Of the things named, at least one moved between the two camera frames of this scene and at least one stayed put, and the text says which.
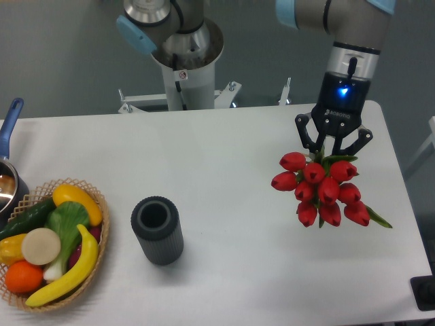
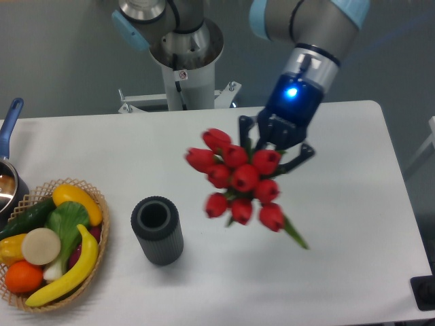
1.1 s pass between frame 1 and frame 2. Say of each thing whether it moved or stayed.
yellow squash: stayed
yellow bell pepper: stayed
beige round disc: stayed
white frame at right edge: stayed
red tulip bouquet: moved
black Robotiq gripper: moved
